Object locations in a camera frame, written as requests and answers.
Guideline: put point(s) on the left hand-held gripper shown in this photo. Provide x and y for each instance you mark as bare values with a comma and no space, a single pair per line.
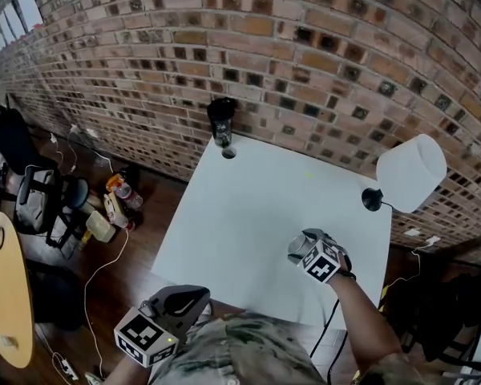
144,335

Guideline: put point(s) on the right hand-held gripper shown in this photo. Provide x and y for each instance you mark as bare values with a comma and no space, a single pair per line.
320,263

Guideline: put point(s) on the person's left forearm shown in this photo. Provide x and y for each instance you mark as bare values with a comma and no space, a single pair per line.
126,371

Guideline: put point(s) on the person's right forearm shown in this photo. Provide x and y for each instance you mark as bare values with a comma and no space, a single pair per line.
364,323

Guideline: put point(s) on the white power strip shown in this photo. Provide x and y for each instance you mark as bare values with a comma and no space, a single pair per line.
66,367

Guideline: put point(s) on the person's camouflage clothing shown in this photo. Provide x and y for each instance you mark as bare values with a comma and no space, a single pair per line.
244,351

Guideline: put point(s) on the beige plastic jug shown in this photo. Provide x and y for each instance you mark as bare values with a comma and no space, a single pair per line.
101,227

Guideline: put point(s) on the white shade table lamp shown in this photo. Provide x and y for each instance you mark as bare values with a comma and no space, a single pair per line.
411,173

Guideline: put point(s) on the clear plastic bottle red label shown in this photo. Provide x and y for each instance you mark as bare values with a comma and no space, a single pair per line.
130,197

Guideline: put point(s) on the round wooden table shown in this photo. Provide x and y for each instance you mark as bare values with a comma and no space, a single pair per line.
4,291

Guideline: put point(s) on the black tumbler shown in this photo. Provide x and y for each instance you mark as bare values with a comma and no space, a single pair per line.
221,120

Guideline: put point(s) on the orange snack packet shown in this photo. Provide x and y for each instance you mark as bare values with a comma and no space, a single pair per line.
115,182

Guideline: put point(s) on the black round stool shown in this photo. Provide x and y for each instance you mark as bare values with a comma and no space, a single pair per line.
75,193

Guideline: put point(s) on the grey backpack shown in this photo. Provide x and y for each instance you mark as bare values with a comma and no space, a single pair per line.
36,203

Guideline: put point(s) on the black office chair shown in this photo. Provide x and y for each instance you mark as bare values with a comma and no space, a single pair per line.
465,319

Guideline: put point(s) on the black backpack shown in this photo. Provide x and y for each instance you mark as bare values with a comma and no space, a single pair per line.
8,134

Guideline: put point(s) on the window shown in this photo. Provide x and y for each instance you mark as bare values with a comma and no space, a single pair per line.
28,8

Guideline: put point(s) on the white wall outlet plate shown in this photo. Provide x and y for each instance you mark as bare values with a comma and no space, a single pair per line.
412,233

